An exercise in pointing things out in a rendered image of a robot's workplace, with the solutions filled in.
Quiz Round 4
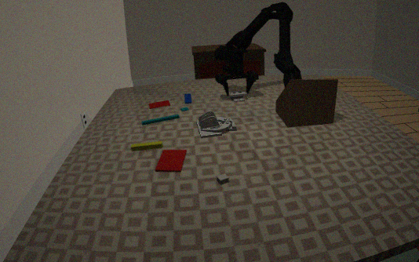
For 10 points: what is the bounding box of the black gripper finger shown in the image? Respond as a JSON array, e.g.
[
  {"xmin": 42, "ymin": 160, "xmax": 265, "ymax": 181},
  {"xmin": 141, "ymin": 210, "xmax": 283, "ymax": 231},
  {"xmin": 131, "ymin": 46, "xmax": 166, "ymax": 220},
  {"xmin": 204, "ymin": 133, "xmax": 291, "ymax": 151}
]
[
  {"xmin": 246, "ymin": 78, "xmax": 256, "ymax": 93},
  {"xmin": 221, "ymin": 82, "xmax": 229, "ymax": 96}
]

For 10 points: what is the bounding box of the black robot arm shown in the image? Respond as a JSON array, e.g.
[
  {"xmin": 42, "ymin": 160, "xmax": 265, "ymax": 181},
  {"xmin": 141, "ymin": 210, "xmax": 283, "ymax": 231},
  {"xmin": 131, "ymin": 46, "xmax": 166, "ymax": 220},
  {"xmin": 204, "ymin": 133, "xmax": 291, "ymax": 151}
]
[{"xmin": 215, "ymin": 2, "xmax": 302, "ymax": 88}]

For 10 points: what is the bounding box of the teal long thin bar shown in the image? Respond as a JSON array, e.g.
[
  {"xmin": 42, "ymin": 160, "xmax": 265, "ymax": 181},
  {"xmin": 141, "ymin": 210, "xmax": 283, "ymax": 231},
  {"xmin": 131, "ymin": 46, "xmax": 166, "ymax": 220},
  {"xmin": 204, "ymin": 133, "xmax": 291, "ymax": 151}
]
[{"xmin": 142, "ymin": 115, "xmax": 179, "ymax": 125}]

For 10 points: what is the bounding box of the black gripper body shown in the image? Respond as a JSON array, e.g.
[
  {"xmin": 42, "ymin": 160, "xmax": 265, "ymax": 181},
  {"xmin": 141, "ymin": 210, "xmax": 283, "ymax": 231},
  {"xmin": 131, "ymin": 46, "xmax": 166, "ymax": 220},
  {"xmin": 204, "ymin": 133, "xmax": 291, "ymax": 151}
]
[{"xmin": 216, "ymin": 62, "xmax": 259, "ymax": 83}]

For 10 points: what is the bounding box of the yellow rectangular bar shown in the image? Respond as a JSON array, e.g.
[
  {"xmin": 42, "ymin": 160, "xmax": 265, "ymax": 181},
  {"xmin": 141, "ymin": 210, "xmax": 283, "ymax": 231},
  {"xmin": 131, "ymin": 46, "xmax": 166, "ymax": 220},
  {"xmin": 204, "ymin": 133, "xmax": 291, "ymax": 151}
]
[{"xmin": 131, "ymin": 141, "xmax": 162, "ymax": 151}]

